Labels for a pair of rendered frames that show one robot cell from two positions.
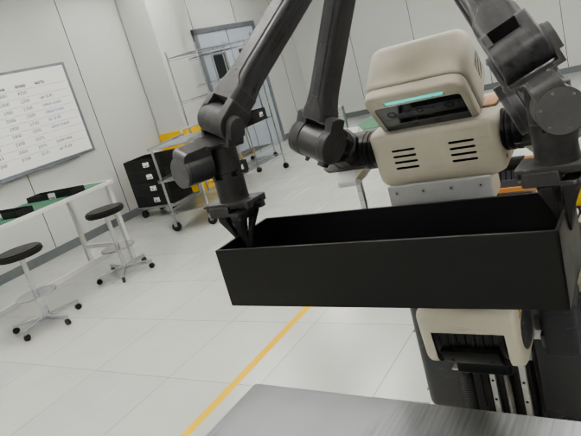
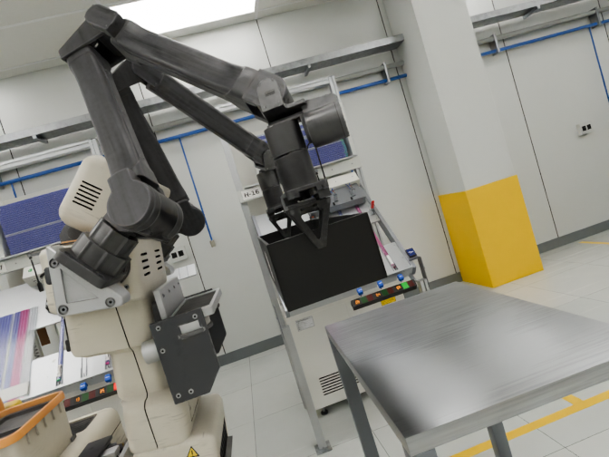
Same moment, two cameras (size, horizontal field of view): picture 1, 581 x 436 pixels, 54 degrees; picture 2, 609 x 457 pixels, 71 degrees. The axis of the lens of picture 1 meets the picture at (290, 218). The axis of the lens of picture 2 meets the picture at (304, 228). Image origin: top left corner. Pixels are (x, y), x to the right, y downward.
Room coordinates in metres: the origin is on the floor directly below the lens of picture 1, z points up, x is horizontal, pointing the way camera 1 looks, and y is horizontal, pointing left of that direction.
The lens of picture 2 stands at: (1.53, 0.58, 1.17)
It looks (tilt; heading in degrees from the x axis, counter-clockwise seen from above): 3 degrees down; 227
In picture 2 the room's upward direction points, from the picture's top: 17 degrees counter-clockwise
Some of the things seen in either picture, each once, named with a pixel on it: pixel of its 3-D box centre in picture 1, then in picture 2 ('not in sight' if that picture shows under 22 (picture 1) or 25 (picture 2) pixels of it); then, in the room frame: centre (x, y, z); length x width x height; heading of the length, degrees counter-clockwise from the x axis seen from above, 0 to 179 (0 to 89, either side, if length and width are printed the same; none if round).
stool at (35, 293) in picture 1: (35, 287); not in sight; (4.18, 2.00, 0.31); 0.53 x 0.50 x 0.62; 146
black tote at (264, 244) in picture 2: (384, 253); (304, 251); (0.89, -0.13, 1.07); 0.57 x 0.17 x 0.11; 55
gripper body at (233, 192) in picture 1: (232, 189); (297, 177); (1.06, 0.09, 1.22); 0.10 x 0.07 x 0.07; 55
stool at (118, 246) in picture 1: (118, 240); not in sight; (4.95, 1.53, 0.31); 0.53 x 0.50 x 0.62; 168
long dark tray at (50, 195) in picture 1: (54, 194); not in sight; (5.27, 2.02, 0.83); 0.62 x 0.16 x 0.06; 58
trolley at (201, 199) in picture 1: (198, 173); not in sight; (6.35, 0.86, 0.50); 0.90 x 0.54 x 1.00; 160
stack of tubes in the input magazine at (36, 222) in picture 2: not in sight; (56, 218); (0.87, -2.07, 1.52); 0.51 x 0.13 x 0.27; 146
